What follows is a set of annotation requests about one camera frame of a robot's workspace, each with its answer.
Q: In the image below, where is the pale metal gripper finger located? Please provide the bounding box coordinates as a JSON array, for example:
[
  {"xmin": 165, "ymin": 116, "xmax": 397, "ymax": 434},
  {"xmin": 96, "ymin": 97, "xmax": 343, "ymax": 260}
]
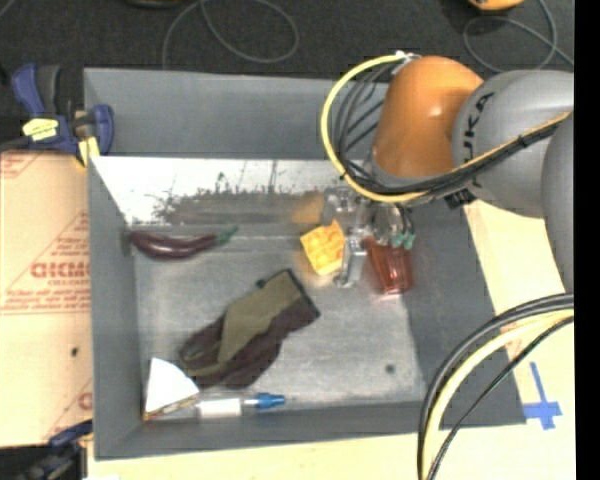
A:
[
  {"xmin": 333, "ymin": 237, "xmax": 358, "ymax": 289},
  {"xmin": 345, "ymin": 238, "xmax": 369, "ymax": 289}
]

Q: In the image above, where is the yellow sponge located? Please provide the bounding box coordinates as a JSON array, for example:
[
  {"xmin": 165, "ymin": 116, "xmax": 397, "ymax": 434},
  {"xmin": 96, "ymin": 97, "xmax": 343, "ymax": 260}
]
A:
[{"xmin": 299, "ymin": 219, "xmax": 347, "ymax": 277}]

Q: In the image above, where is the red clear plastic cup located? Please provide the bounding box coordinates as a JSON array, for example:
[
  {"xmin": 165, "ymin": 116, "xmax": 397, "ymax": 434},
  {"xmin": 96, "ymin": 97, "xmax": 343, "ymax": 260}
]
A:
[{"xmin": 365, "ymin": 236, "xmax": 415, "ymax": 295}]

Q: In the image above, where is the grey metal bin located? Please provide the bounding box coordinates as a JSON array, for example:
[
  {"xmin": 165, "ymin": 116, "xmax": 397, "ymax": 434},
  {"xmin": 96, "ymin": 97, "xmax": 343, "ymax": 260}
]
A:
[{"xmin": 82, "ymin": 66, "xmax": 527, "ymax": 460}]

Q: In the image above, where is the brown and olive glove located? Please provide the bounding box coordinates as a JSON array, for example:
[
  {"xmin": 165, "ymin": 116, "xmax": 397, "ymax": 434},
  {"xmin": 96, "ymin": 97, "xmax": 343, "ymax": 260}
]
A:
[{"xmin": 178, "ymin": 268, "xmax": 322, "ymax": 390}]

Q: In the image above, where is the purple toy eggplant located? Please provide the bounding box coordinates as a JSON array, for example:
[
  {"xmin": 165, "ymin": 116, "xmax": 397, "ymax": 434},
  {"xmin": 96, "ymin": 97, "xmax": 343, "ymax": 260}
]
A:
[{"xmin": 128, "ymin": 225, "xmax": 240, "ymax": 262}]

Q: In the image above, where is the white marker with blue cap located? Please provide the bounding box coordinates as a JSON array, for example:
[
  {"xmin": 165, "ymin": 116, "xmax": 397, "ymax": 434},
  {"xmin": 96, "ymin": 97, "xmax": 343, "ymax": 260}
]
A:
[{"xmin": 193, "ymin": 392, "xmax": 287, "ymax": 420}]

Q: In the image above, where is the white wedge block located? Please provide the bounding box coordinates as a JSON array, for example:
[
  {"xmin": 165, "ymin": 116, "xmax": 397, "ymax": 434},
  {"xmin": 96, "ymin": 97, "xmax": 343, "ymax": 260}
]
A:
[{"xmin": 143, "ymin": 357, "xmax": 201, "ymax": 417}]

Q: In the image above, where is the brown cardboard board, red print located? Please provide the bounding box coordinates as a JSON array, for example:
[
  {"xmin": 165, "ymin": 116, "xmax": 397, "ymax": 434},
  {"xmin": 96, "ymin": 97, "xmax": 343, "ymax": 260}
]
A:
[{"xmin": 0, "ymin": 149, "xmax": 97, "ymax": 449}]

